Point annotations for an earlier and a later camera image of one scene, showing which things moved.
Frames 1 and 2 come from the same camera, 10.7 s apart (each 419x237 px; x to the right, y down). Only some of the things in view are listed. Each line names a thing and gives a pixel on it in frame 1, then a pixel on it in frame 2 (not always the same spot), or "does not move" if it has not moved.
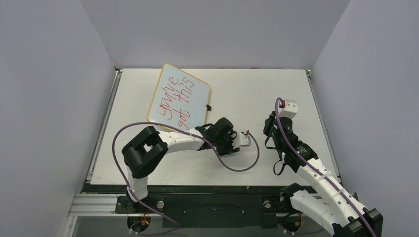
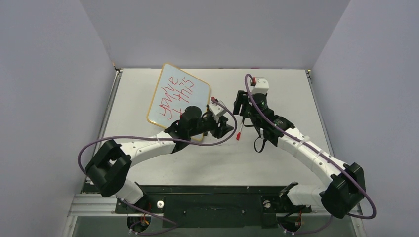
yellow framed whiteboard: (179, 99) does not move
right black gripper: (273, 122) -> (244, 106)
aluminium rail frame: (92, 204) does not move
